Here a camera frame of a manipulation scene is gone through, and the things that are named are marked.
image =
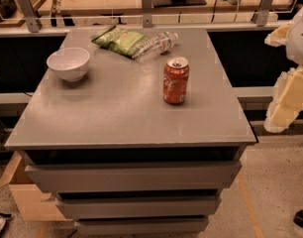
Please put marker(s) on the grey drawer cabinet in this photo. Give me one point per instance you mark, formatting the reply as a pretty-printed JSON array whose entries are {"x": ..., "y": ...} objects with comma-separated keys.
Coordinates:
[{"x": 121, "y": 160}]

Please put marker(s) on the metal rail bracket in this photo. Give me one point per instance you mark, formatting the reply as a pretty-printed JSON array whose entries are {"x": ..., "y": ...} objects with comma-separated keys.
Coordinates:
[
  {"x": 32, "y": 21},
  {"x": 147, "y": 13},
  {"x": 260, "y": 16}
]

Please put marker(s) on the left metal rail bracket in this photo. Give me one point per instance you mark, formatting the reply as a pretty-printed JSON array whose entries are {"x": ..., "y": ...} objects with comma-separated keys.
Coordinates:
[{"x": 32, "y": 21}]

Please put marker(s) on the green chip bag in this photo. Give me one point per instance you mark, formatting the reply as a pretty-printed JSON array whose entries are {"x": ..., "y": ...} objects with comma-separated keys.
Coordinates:
[{"x": 121, "y": 41}]

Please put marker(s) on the right metal rail bracket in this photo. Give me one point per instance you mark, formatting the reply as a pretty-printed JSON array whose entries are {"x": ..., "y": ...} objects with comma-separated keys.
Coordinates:
[{"x": 260, "y": 16}]

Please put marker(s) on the cardboard box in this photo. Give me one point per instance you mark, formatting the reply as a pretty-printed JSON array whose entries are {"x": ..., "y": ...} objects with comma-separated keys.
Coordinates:
[{"x": 32, "y": 204}]

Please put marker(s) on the black caster wheel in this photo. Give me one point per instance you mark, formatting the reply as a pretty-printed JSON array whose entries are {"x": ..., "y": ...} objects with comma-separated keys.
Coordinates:
[{"x": 298, "y": 218}]

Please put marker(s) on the red coke can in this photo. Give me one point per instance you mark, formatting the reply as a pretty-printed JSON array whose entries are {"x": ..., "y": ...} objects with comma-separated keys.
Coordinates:
[{"x": 175, "y": 78}]

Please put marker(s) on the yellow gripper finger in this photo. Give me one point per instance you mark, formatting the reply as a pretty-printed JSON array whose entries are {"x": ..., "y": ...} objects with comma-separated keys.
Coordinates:
[
  {"x": 287, "y": 101},
  {"x": 278, "y": 37}
]

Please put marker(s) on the clear plastic water bottle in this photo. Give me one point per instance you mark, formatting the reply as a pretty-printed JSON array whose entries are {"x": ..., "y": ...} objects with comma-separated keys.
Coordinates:
[{"x": 157, "y": 45}]

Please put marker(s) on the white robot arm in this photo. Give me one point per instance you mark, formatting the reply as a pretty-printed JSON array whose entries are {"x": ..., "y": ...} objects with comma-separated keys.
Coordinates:
[{"x": 294, "y": 48}]

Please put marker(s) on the white ceramic bowl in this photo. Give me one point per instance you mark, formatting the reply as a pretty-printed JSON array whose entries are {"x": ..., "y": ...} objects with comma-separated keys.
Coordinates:
[{"x": 69, "y": 64}]

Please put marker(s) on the middle metal rail bracket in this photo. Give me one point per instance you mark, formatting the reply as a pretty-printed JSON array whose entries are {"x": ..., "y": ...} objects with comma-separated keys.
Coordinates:
[{"x": 147, "y": 13}]

